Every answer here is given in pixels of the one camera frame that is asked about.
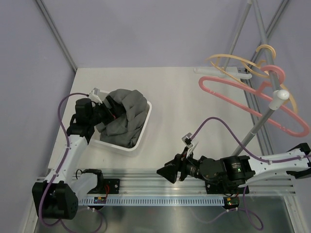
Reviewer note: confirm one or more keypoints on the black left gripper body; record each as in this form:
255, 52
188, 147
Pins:
103, 114

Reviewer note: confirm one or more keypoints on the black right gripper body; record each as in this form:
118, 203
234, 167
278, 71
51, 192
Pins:
189, 166

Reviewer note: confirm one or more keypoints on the grey pleated skirt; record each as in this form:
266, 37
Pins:
125, 130

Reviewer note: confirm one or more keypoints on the pink plastic hanger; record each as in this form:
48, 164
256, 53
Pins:
252, 97

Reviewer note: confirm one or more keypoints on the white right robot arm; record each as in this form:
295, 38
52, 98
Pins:
231, 175

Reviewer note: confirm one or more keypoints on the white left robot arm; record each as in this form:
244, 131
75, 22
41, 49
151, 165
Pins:
58, 195

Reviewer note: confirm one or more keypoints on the white plastic basket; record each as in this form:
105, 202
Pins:
95, 140

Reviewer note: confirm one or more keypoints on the white far rack base foot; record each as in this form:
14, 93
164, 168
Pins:
211, 71

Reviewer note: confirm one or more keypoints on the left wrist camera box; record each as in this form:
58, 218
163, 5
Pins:
94, 93

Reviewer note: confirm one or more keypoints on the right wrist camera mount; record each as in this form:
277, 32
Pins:
190, 144

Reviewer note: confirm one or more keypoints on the aluminium mounting rail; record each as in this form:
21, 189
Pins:
148, 183

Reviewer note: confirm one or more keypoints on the white slotted cable duct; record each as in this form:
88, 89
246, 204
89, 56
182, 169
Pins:
152, 201

